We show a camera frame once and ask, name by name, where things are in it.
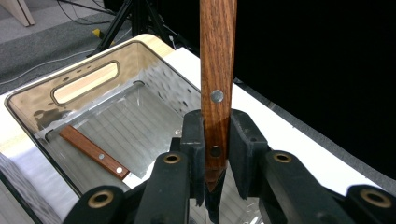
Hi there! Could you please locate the black curtain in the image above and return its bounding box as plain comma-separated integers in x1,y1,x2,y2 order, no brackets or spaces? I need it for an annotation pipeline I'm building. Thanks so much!
104,0,396,181

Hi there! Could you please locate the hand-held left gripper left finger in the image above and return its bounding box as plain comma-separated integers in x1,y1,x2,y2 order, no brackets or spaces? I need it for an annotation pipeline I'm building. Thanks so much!
179,109,207,207

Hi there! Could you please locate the light wooden shelf unit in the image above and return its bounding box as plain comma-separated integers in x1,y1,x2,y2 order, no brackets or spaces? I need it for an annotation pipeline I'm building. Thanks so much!
0,0,35,27

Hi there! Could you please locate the smoky transparent plastic bin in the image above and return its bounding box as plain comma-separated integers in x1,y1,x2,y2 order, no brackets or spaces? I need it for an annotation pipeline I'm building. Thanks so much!
4,40,265,224

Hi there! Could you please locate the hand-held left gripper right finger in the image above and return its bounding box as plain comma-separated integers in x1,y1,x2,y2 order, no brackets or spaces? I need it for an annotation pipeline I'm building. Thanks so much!
228,108,271,201

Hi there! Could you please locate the black metal stand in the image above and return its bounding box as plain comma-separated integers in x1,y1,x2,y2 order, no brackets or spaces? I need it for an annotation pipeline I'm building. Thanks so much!
88,0,176,57

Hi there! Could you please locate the wooden-handled steel knife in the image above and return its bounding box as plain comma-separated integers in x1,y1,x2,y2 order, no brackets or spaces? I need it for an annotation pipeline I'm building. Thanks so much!
199,0,238,224

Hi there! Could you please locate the black cable bundle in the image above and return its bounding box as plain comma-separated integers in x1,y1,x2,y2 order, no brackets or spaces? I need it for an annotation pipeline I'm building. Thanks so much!
55,0,110,26

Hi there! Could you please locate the white floor cable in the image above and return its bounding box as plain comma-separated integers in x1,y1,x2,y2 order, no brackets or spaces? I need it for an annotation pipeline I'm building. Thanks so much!
0,49,94,87

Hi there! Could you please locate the wooden-handled steel fork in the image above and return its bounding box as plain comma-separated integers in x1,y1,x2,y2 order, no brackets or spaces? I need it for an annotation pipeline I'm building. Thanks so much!
59,124,131,181

